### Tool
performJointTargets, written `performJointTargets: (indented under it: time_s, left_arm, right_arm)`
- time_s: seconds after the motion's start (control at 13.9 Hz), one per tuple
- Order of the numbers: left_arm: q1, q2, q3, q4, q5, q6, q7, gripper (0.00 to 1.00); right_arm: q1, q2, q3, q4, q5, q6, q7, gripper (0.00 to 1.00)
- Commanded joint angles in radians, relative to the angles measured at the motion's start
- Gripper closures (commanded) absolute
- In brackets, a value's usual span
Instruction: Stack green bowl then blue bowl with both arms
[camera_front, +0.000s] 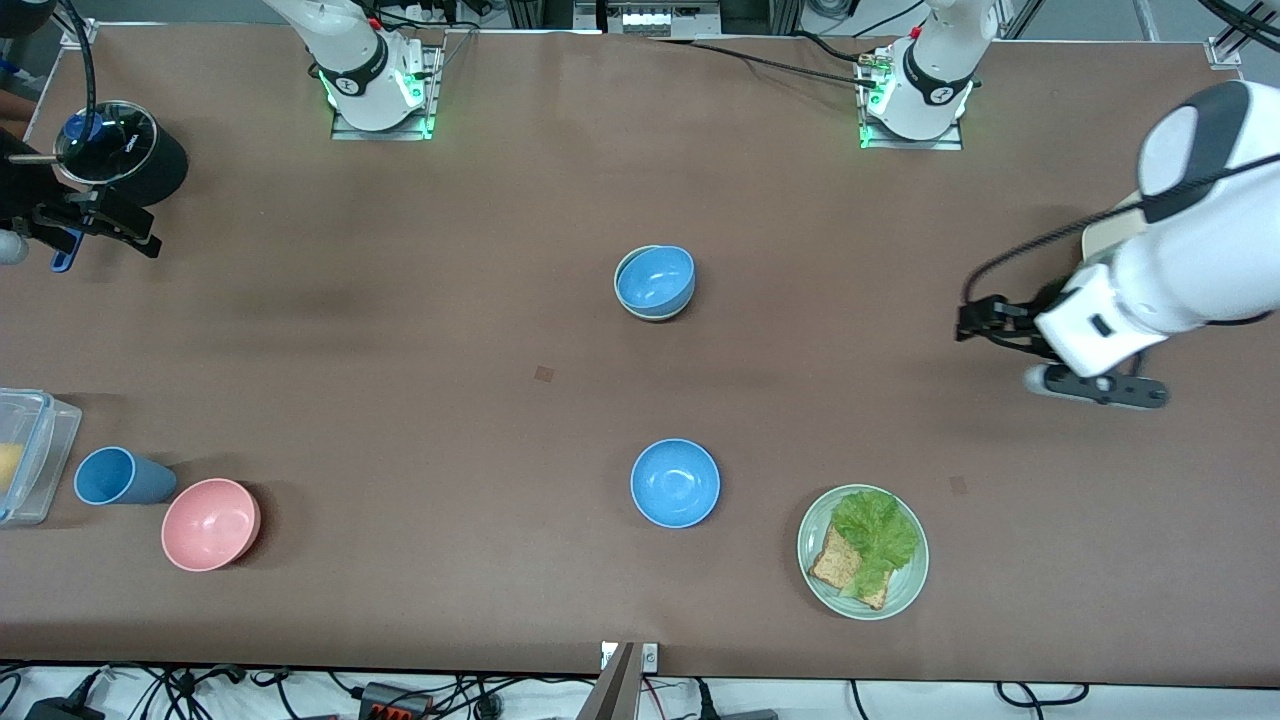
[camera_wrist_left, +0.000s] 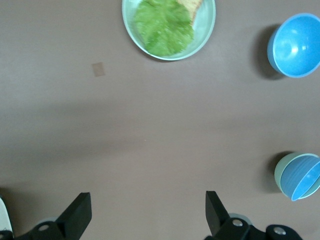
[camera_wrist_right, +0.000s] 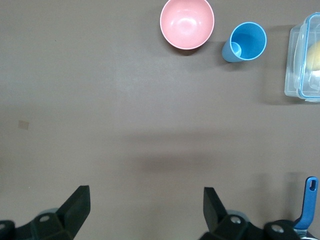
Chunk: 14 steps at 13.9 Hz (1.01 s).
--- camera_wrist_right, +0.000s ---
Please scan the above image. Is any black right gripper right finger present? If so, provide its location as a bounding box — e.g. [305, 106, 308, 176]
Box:
[199, 186, 301, 240]

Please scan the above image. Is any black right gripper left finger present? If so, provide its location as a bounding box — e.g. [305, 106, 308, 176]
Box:
[0, 185, 91, 240]

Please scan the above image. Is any pink bowl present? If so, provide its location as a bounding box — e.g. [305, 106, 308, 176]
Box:
[159, 0, 216, 51]

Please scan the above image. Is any clear plastic food container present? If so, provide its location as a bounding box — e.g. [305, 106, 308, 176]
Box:
[284, 11, 320, 104]

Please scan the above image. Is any blue cup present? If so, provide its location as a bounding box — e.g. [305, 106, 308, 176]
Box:
[221, 21, 268, 64]

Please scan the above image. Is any yellow food piece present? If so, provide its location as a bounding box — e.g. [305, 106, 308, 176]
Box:
[305, 41, 320, 72]

